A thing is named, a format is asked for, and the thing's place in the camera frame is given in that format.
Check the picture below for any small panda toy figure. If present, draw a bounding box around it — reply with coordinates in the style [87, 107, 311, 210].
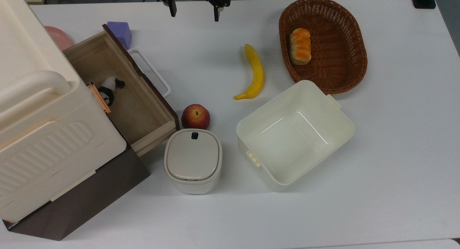
[97, 76, 126, 107]

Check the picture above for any purple cube block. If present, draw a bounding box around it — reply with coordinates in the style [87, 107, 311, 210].
[107, 21, 133, 50]

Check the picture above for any yellow banana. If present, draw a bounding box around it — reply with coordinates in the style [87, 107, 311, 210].
[234, 44, 265, 101]

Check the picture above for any red apple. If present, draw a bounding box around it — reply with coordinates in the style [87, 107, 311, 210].
[181, 104, 211, 130]

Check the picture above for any orange glazed bread loaf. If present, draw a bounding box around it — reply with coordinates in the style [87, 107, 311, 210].
[290, 28, 312, 65]

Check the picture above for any copper latch strip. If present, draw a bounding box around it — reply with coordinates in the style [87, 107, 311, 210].
[86, 81, 111, 115]

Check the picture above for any pink plate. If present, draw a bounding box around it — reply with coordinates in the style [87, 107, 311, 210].
[44, 26, 73, 51]

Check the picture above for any brown oval wicker basket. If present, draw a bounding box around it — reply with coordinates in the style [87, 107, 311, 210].
[279, 0, 368, 95]

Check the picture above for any small cream lidded trash can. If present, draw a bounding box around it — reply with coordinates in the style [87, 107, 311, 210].
[164, 129, 223, 195]

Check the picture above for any white square plastic bin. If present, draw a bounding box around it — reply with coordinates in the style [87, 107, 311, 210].
[236, 80, 355, 192]

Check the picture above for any cream plastic storage box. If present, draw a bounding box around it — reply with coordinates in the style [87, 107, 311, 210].
[0, 0, 127, 223]

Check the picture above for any dark brown cabinet base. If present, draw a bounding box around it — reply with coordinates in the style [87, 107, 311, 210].
[2, 146, 151, 241]

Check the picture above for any brown wooden drawer white handle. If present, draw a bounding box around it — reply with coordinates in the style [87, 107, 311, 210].
[63, 24, 180, 158]

